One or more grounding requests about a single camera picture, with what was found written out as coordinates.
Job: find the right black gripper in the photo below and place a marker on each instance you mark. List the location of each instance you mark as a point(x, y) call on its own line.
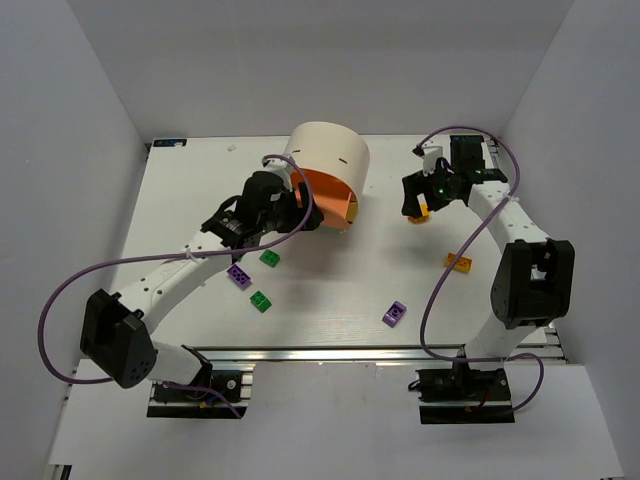
point(417, 189)

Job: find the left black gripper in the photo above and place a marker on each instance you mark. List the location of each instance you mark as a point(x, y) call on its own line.
point(298, 209)

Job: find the small yellow lego brick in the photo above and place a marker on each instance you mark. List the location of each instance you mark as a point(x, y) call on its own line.
point(422, 218)

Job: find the orange top drawer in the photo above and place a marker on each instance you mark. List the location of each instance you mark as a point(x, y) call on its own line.
point(332, 196)

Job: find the cream drawer cabinet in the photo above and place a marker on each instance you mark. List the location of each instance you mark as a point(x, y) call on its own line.
point(332, 149)

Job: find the long yellow lego brick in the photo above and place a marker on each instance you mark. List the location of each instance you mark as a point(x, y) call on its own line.
point(463, 264)

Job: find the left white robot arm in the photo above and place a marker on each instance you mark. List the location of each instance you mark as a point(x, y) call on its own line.
point(117, 326)

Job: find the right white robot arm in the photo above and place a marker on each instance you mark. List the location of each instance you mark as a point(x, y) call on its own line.
point(533, 281)

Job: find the yellow middle drawer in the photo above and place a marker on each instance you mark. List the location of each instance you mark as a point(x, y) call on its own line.
point(352, 210)

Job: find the green lego brick middle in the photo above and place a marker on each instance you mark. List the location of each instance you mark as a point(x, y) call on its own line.
point(270, 258)

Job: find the green lego brick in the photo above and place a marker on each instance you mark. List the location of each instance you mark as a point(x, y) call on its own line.
point(260, 301)
point(270, 258)

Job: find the purple lego brick left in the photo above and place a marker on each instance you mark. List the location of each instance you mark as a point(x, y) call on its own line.
point(239, 277)

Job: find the purple lego brick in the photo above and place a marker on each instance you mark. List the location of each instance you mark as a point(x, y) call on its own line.
point(239, 277)
point(394, 314)

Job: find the green lego brick lower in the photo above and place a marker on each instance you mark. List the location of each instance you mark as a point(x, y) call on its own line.
point(260, 301)

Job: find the purple lego brick right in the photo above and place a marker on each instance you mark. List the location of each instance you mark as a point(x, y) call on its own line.
point(394, 314)

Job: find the blue label left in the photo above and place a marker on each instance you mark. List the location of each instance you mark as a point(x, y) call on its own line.
point(169, 143)

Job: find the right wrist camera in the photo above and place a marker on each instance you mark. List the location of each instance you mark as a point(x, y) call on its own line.
point(429, 152)

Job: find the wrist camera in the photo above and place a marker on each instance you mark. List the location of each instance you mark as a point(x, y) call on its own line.
point(280, 165)
point(429, 152)

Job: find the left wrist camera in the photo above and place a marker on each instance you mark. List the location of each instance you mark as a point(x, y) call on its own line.
point(280, 165)

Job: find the aluminium rail front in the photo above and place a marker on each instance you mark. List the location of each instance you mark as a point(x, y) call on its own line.
point(315, 354)

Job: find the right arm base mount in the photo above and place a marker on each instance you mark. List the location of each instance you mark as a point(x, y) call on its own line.
point(460, 396)

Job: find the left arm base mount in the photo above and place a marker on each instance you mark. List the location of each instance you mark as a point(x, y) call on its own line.
point(225, 396)

